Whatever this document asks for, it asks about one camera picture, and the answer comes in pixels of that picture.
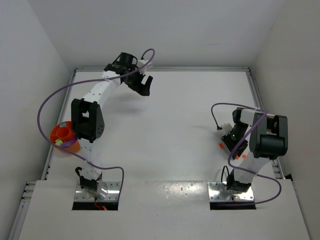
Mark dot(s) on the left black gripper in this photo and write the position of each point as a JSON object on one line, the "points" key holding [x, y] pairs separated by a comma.
{"points": [[136, 82]]}

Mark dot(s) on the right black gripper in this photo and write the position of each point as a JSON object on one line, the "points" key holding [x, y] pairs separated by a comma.
{"points": [[235, 145]]}

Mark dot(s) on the purple lego brick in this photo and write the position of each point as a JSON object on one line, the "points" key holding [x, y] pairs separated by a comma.
{"points": [[69, 143]]}

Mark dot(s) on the lime green lego brick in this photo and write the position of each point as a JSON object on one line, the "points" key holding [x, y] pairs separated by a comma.
{"points": [[58, 142]]}

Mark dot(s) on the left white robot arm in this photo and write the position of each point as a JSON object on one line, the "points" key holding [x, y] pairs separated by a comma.
{"points": [[87, 119]]}

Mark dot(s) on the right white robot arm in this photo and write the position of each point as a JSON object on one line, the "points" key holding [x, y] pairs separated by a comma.
{"points": [[266, 136]]}

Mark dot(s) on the orange divided container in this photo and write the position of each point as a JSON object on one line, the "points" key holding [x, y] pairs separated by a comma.
{"points": [[65, 134]]}

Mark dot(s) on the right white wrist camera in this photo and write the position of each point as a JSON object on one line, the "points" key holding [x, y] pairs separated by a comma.
{"points": [[225, 128]]}

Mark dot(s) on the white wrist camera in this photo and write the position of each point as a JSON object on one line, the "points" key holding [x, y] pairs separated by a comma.
{"points": [[225, 128], [143, 65]]}

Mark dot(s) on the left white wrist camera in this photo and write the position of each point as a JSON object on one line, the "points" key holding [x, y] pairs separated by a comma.
{"points": [[143, 65]]}

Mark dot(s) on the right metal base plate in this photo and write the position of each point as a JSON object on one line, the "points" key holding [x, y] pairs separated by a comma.
{"points": [[218, 193]]}

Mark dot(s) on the metal base plate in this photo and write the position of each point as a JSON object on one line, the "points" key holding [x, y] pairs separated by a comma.
{"points": [[105, 192], [218, 193]]}

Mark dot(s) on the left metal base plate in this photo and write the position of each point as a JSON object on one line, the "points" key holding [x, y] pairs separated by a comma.
{"points": [[105, 192]]}

